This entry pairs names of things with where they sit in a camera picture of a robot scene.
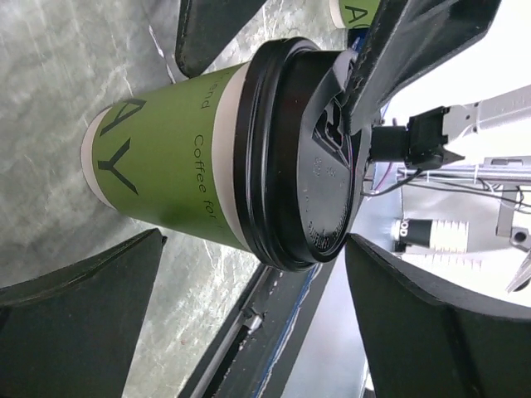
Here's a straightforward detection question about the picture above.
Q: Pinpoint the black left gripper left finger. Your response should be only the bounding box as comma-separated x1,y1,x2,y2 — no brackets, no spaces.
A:
1,229,166,397

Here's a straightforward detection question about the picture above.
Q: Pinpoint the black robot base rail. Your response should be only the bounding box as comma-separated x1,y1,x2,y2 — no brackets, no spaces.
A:
179,262,334,397

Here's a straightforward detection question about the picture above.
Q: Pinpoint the green paper coffee cup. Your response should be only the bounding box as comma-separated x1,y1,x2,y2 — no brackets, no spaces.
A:
80,63,249,250

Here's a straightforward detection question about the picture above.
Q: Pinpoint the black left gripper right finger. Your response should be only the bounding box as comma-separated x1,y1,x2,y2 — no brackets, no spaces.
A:
345,234,530,397

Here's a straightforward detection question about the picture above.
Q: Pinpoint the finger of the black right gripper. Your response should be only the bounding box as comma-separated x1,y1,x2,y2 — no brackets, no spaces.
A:
347,0,500,135
174,0,266,78

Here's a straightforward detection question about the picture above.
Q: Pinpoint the stack of green paper cups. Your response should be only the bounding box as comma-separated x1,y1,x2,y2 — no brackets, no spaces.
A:
329,0,380,29

